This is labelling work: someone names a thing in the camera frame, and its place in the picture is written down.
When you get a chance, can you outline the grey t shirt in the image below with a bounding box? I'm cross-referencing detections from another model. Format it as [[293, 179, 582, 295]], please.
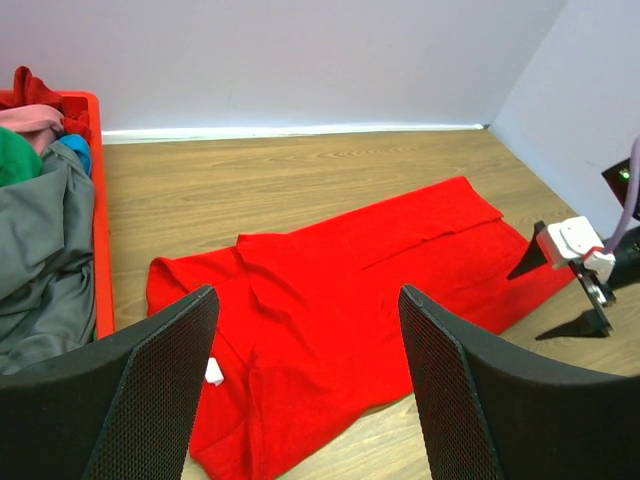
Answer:
[[1, 141, 97, 375]]

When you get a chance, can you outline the dark red garment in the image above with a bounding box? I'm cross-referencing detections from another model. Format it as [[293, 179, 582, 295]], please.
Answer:
[[1, 66, 92, 142]]

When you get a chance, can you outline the red plastic bin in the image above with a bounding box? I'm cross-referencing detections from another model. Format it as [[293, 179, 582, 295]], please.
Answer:
[[0, 88, 116, 341]]

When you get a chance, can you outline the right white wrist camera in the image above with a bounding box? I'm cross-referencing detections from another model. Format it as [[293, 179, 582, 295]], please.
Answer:
[[538, 216, 616, 283]]

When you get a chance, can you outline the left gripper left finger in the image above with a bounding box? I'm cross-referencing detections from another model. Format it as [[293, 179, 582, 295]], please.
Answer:
[[1, 285, 219, 479]]

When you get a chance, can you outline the blue garment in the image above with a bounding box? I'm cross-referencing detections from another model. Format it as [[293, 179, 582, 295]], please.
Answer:
[[59, 134, 92, 176]]

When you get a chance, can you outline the red t shirt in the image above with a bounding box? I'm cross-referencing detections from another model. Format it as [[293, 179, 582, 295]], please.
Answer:
[[147, 177, 572, 479]]

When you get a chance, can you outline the pink t shirt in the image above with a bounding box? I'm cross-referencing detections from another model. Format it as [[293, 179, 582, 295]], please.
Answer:
[[1, 104, 64, 154]]

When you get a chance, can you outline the green t shirt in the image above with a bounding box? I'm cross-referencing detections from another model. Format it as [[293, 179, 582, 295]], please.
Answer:
[[0, 127, 43, 187]]

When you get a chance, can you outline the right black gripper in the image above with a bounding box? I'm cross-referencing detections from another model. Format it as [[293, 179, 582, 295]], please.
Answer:
[[507, 221, 639, 341]]

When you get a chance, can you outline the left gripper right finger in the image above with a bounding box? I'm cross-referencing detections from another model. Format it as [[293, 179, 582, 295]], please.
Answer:
[[398, 285, 639, 479]]

